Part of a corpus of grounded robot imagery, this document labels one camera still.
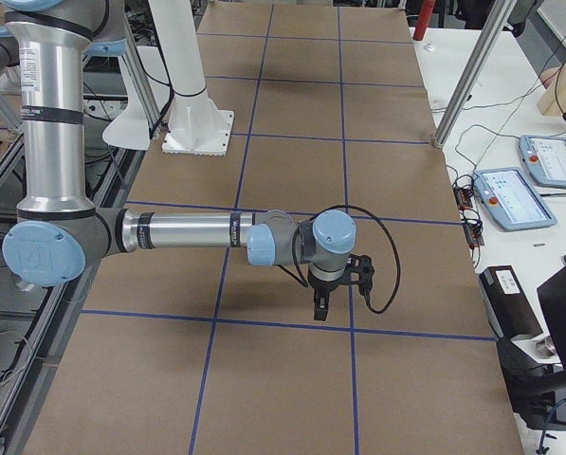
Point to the teach pendant tablet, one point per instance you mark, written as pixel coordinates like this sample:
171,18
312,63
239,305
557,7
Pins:
511,200
545,159

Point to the black box on desk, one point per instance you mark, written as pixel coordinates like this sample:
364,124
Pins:
509,312

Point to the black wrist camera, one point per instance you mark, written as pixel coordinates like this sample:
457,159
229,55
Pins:
359,271

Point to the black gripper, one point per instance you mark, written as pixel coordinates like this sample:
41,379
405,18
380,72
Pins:
324,287

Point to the brown paper table mat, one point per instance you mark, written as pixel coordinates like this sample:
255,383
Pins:
194,351

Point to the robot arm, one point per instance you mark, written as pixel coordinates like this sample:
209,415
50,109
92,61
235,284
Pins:
60,232

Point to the aluminium frame post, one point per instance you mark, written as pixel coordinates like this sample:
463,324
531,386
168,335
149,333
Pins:
493,26

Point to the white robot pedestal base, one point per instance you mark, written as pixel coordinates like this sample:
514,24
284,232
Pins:
196,125

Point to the far teach pendant tablet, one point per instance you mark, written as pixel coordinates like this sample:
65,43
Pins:
545,159

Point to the clear plastic bag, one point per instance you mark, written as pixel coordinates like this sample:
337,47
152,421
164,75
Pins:
429,46

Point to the near teach pendant tablet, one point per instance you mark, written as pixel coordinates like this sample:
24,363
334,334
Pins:
511,200

